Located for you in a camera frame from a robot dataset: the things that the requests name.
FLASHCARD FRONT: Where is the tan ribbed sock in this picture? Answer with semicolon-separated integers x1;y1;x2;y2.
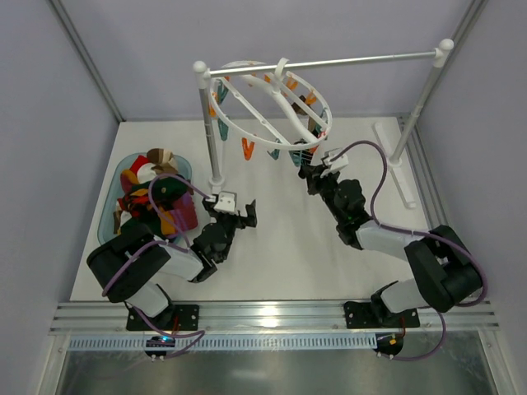
291;95;324;137

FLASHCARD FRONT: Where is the white round clip hanger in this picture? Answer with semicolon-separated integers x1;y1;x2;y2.
203;58;333;151

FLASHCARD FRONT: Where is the black white striped sock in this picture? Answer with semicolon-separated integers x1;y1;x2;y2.
296;146;319;167

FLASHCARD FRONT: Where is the dark green dotted sock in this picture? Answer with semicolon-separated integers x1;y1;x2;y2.
128;177;189;206

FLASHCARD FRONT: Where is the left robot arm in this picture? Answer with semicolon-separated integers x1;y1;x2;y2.
86;193;257;333

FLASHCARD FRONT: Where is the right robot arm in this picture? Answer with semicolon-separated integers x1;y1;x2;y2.
299;165;484;329

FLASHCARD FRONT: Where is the pile of colourful socks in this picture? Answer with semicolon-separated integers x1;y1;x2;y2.
105;148;198;240

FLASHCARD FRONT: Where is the teal plastic clip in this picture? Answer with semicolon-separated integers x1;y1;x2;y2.
267;149;280;160

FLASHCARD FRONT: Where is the orange plastic clip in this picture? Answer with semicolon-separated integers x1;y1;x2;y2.
241;137;255;160

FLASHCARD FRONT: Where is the white metal clothes rack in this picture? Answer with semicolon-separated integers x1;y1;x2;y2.
193;39;455;209

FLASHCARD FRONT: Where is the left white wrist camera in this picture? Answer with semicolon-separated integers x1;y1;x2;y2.
213;191;237;215

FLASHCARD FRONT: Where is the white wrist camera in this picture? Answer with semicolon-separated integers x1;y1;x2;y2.
213;191;237;215
321;148;349;178

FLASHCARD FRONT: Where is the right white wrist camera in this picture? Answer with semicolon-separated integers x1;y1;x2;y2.
321;148;349;178

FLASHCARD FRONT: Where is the slotted cable duct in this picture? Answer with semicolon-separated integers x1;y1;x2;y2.
68;332;377;352

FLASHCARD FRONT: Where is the aluminium mounting rail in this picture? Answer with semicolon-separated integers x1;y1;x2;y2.
49;300;500;335

